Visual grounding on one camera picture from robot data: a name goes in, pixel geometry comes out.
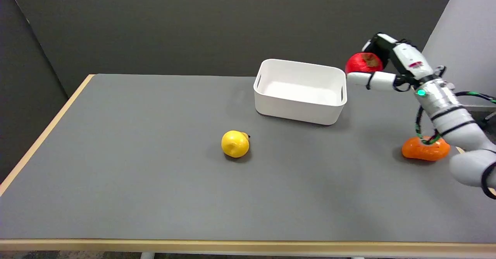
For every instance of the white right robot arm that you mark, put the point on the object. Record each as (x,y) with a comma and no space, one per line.
(453,123)

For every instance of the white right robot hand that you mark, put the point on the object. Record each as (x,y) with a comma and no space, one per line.
(407,63)

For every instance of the white table leg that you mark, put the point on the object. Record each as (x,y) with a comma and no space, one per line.
(147,255)

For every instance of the white plastic box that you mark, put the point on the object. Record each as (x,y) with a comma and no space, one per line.
(300,91)

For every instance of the red apple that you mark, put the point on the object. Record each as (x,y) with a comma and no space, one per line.
(363,62)

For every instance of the orange fruit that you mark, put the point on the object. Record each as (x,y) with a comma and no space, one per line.
(425,149)

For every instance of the yellow pear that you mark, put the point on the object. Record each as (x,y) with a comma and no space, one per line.
(235,143)

